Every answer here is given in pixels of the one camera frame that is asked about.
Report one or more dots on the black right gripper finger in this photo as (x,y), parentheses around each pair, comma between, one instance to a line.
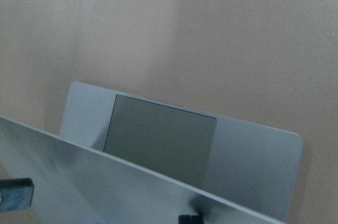
(16,194)

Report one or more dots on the grey laptop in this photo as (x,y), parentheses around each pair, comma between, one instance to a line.
(121,158)

